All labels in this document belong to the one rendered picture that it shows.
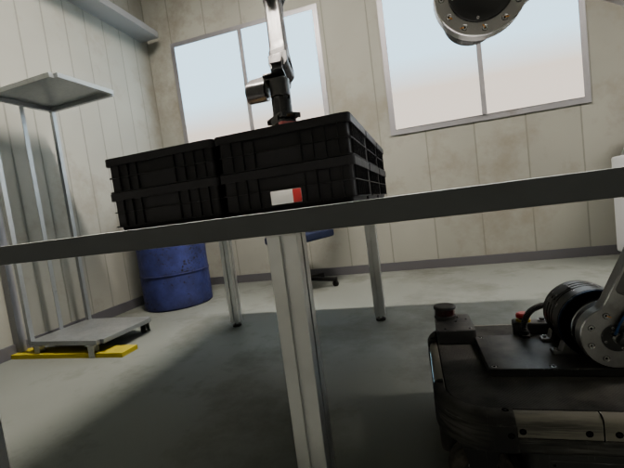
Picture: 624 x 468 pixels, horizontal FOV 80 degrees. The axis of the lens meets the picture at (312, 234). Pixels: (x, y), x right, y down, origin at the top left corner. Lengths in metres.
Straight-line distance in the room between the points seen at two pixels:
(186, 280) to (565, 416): 2.78
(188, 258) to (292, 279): 2.58
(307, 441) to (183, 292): 2.54
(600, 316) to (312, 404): 0.65
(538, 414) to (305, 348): 0.48
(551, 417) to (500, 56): 3.17
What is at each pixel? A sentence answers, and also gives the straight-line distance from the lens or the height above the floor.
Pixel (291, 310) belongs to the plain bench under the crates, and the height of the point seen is 0.51.
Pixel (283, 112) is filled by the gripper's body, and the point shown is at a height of 0.96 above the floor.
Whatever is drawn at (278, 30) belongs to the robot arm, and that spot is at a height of 1.26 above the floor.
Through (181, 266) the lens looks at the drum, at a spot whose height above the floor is 0.35.
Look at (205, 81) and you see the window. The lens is 4.20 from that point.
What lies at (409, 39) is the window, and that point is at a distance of 3.74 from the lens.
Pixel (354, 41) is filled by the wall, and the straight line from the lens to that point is 3.81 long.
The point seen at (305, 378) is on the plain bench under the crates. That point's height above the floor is 0.38.
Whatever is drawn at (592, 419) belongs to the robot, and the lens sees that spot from 0.95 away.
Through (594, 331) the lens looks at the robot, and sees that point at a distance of 1.04.
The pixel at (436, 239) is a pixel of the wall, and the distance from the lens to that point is 3.54.
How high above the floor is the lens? 0.70
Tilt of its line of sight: 4 degrees down
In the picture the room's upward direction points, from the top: 7 degrees counter-clockwise
